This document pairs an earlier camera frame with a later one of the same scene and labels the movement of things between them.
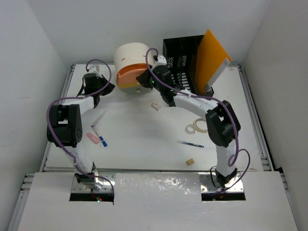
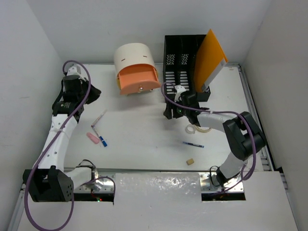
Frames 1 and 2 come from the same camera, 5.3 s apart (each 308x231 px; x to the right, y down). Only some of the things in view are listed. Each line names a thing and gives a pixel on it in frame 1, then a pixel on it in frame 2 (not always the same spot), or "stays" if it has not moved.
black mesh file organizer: [181, 54] stays
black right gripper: [143, 79] → [168, 112]
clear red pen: [97, 118] stays
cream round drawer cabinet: [130, 59] stays
